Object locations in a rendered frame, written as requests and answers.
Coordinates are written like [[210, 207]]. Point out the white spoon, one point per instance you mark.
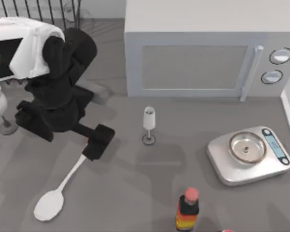
[[49, 205]]

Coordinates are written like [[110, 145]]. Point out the white champagne glass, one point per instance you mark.
[[149, 119]]

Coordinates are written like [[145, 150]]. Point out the dark bottle with pink cap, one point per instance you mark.
[[187, 212]]

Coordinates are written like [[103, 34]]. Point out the microwave door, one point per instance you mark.
[[193, 67]]

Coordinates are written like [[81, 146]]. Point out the silver kitchen scale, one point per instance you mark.
[[249, 154]]

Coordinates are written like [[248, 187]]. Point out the pale microwave oven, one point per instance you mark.
[[207, 21]]

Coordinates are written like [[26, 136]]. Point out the microwave knob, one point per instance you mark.
[[281, 56], [272, 77]]

